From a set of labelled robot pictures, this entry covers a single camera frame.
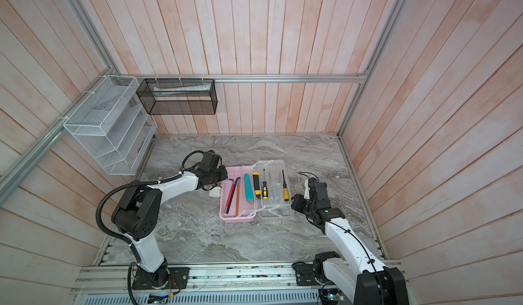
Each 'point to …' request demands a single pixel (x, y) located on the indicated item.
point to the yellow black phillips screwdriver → (264, 188)
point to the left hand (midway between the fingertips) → (226, 175)
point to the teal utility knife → (248, 189)
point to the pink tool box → (276, 206)
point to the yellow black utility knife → (256, 184)
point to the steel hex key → (232, 195)
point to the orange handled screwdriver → (285, 189)
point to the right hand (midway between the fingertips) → (294, 199)
